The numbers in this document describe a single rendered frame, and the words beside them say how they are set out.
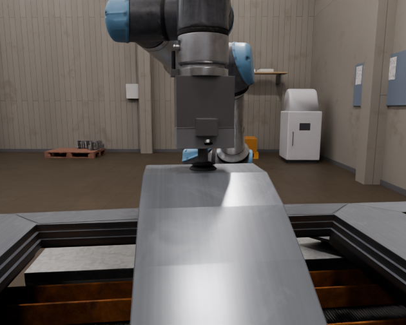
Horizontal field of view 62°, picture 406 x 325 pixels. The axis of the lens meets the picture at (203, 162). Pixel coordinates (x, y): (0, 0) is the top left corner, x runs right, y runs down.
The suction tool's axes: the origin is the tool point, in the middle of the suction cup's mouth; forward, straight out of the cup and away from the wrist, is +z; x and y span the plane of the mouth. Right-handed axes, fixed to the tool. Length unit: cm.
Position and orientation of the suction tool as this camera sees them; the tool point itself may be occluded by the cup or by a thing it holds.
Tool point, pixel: (203, 176)
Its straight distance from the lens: 52.4
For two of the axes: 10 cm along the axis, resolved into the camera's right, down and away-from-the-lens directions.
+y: 9.9, -0.2, 1.4
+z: 0.0, 9.9, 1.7
